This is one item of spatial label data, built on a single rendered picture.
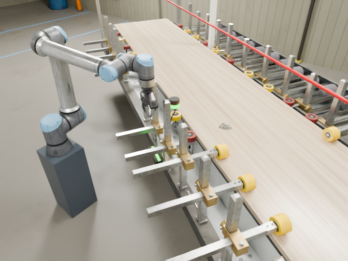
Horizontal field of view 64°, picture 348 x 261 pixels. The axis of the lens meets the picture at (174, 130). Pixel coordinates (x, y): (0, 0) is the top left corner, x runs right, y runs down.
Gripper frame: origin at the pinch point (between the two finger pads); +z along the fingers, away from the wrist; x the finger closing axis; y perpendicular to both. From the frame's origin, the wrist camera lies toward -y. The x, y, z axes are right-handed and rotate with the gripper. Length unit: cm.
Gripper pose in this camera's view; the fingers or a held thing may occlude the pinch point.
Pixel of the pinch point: (150, 116)
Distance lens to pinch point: 170.0
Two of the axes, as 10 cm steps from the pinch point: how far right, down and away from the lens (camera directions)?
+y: -3.6, -5.5, 7.5
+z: 0.1, 8.0, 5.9
